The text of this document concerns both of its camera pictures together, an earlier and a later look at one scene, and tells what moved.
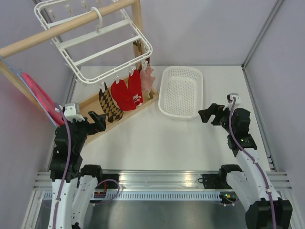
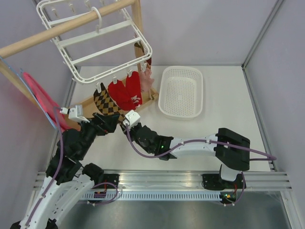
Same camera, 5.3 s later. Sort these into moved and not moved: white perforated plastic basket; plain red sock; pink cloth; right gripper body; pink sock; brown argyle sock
Moved: right gripper body; brown argyle sock
Not moved: plain red sock; white perforated plastic basket; pink cloth; pink sock
